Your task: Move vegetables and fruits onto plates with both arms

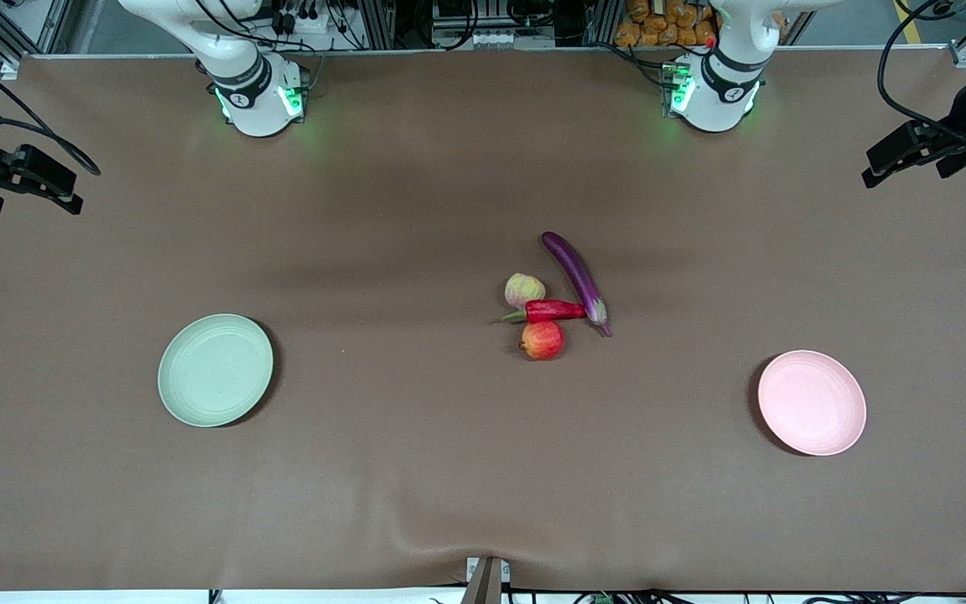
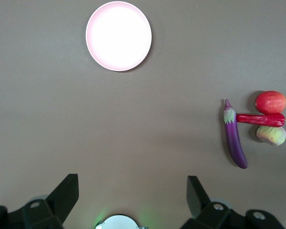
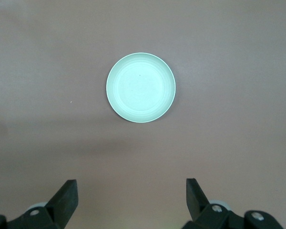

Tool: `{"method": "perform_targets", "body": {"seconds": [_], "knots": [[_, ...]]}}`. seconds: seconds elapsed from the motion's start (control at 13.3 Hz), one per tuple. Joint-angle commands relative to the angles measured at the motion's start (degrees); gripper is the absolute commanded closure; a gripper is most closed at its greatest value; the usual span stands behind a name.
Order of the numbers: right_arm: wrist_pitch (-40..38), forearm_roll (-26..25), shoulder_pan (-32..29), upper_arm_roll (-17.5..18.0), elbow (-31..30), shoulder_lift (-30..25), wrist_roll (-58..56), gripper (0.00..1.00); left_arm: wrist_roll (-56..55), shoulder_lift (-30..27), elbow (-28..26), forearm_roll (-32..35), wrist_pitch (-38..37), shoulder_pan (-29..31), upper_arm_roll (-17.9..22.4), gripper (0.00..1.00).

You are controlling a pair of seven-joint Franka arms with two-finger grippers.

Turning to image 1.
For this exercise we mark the purple eggplant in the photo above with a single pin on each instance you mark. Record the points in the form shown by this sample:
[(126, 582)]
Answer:
[(575, 273)]

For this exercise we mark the metal table edge bracket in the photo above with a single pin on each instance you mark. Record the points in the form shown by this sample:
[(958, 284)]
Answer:
[(487, 583)]

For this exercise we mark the pale green round plate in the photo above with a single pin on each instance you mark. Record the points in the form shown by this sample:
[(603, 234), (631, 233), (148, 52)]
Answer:
[(215, 370)]

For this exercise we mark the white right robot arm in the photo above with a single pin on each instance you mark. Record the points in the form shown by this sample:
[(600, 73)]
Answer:
[(252, 109)]

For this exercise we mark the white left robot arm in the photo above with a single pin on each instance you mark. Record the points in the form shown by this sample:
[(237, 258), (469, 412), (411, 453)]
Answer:
[(718, 92)]

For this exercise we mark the grey electronics box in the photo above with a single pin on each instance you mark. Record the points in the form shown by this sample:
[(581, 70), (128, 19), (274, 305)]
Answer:
[(475, 25)]

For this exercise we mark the red chili pepper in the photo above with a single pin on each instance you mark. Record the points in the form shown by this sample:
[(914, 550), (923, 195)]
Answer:
[(554, 311)]

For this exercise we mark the bag of orange snacks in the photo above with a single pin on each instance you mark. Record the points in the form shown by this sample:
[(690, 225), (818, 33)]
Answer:
[(659, 29)]

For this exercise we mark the brown table cover cloth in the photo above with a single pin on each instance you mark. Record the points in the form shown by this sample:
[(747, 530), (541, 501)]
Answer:
[(449, 470)]

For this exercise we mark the yellow pink peach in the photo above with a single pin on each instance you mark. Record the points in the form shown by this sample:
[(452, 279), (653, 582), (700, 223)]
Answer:
[(523, 289)]

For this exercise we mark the red apple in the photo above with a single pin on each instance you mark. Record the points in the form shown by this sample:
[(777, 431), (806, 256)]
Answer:
[(542, 341)]

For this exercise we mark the pink round plate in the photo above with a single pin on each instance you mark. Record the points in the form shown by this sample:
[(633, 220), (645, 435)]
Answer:
[(812, 403)]

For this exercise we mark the white power strip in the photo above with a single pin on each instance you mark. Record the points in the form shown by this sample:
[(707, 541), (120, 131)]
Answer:
[(307, 21)]

